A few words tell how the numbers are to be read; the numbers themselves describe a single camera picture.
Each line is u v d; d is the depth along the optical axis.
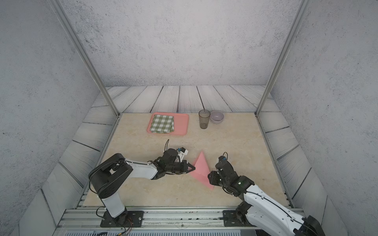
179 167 0.79
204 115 1.04
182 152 0.84
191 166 0.84
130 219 0.72
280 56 0.88
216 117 1.14
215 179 0.72
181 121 1.18
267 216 0.48
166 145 1.02
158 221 0.73
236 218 0.66
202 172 0.86
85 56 0.88
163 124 1.14
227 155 1.02
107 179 0.47
